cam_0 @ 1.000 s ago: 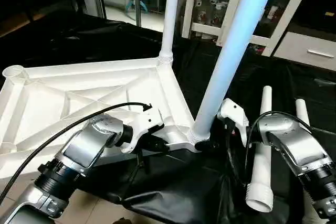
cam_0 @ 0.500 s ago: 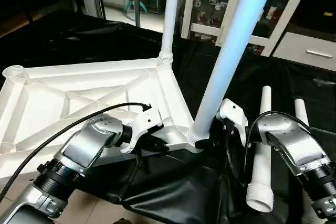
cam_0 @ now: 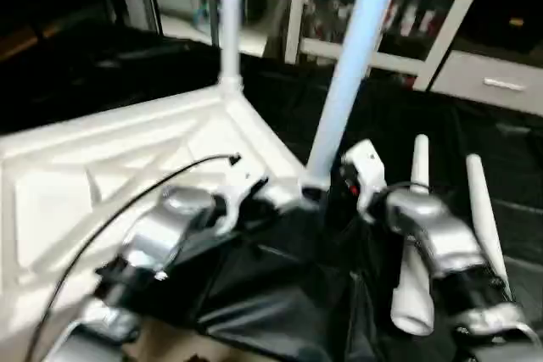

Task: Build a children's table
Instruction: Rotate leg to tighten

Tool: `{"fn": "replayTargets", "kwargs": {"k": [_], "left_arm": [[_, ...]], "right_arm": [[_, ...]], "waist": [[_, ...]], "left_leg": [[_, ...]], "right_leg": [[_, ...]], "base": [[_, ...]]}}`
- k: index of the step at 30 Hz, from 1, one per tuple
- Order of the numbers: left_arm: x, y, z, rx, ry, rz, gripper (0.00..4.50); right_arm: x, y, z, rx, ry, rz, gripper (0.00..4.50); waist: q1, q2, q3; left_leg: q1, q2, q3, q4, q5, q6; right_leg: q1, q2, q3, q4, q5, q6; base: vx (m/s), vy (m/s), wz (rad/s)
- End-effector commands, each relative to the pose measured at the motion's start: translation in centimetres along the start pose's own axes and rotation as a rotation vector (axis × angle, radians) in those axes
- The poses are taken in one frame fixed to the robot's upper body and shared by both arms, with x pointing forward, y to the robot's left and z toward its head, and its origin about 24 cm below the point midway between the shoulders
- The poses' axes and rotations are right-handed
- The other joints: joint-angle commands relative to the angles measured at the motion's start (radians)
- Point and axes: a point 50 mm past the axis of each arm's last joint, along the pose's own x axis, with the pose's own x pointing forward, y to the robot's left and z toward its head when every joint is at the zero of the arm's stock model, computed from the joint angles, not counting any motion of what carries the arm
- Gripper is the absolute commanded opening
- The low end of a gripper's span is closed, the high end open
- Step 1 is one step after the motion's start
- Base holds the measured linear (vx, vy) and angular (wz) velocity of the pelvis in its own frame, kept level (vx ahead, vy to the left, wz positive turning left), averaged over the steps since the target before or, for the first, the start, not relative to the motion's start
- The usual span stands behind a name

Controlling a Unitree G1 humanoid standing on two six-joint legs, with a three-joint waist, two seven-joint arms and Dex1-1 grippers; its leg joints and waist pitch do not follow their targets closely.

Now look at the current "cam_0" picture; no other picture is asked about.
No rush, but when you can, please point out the white plastic table leg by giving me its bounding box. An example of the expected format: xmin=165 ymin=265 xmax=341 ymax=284
xmin=216 ymin=0 xmax=246 ymax=93
xmin=464 ymin=153 xmax=511 ymax=288
xmin=300 ymin=0 xmax=405 ymax=191
xmin=388 ymin=134 xmax=436 ymax=337

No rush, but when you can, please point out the white plastic table top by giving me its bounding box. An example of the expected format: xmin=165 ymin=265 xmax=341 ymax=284
xmin=0 ymin=77 xmax=328 ymax=339

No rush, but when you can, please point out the black table mat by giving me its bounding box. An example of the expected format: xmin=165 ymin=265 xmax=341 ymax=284
xmin=0 ymin=23 xmax=543 ymax=362

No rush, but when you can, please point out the white drawer unit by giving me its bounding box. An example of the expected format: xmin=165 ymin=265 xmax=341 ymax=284
xmin=430 ymin=49 xmax=543 ymax=116

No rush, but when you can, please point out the white glass door cabinet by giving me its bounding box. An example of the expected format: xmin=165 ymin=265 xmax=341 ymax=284
xmin=283 ymin=0 xmax=490 ymax=92

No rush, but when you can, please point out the blue plastic stool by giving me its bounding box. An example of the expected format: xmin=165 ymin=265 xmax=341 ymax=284
xmin=192 ymin=4 xmax=215 ymax=29

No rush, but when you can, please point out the black box device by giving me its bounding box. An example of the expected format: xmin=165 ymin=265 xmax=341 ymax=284
xmin=482 ymin=0 xmax=543 ymax=53

